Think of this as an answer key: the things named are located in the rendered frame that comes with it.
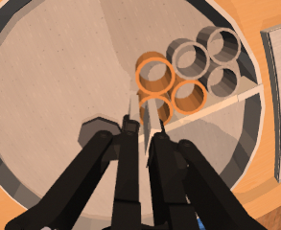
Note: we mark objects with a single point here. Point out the bronze bushing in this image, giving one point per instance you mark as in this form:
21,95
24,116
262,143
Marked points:
154,87
165,112
191,104

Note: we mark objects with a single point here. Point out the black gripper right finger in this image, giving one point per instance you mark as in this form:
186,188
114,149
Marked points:
214,203

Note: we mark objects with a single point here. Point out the blue shallow tray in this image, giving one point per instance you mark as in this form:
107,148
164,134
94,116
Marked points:
201,227

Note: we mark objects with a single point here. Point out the grey metal bushing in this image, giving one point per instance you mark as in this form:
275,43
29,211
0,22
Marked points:
231,44
200,65
228,85

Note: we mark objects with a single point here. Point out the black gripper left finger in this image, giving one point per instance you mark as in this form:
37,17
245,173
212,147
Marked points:
62,205

